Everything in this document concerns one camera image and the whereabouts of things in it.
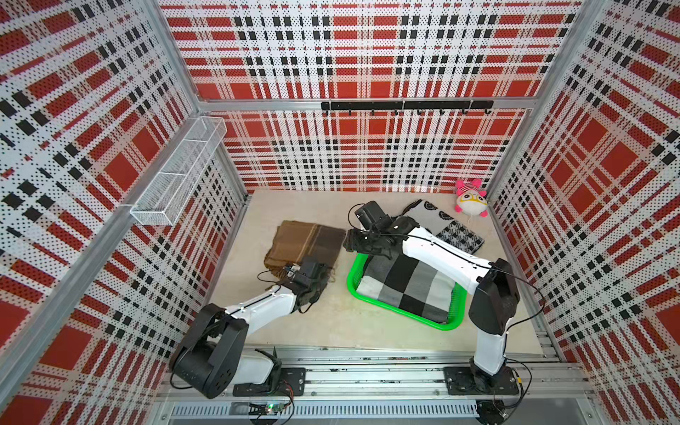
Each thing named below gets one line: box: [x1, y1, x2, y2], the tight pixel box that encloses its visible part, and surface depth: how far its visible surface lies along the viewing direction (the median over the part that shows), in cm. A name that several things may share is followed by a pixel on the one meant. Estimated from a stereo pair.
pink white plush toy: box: [454, 178, 489, 218], surface depth 114 cm
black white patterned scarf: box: [396, 199, 486, 255], surface depth 106 cm
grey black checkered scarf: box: [356, 252, 456, 324], surface depth 91 cm
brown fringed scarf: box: [263, 220, 347, 279], surface depth 103 cm
